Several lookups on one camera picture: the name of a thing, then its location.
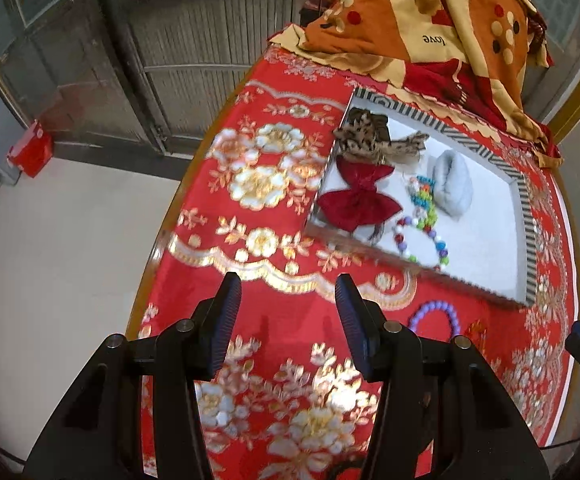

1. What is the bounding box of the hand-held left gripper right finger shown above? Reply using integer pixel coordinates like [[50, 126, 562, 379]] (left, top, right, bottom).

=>
[[334, 273, 551, 480]]

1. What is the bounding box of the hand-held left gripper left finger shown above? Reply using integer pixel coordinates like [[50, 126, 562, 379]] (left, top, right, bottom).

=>
[[22, 271, 243, 480]]

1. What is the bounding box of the purple bead bracelet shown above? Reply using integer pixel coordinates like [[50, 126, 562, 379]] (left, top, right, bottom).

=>
[[407, 300, 461, 336]]

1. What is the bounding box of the pastel multicoloured bead bracelet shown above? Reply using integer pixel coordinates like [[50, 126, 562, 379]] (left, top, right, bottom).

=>
[[392, 215, 451, 271]]

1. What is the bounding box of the red velvet hair bow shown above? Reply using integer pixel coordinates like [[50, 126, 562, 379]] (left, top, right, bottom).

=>
[[316, 155, 403, 233]]

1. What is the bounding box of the green and blue bead bracelet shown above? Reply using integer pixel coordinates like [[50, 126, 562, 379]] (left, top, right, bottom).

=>
[[407, 175, 438, 226]]

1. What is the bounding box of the striped rectangular tray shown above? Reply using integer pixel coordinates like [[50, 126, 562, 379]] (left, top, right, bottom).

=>
[[304, 87, 541, 308]]

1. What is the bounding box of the grey fabric scrunchie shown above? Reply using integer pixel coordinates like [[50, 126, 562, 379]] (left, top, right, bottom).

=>
[[431, 150, 473, 218]]

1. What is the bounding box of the leopard print hair bow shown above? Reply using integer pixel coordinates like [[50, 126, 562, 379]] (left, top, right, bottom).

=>
[[332, 107, 431, 168]]

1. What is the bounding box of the red floral tablecloth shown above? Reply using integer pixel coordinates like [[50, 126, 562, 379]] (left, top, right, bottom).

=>
[[137, 45, 578, 480]]

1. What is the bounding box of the red box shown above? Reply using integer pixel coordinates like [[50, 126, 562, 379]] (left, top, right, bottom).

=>
[[7, 119, 55, 178]]

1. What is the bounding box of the grey metal folding door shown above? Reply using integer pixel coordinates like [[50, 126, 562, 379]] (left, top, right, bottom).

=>
[[0, 0, 331, 156]]

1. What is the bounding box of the orange floral blanket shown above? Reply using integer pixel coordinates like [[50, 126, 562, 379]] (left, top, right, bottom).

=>
[[270, 0, 566, 168]]

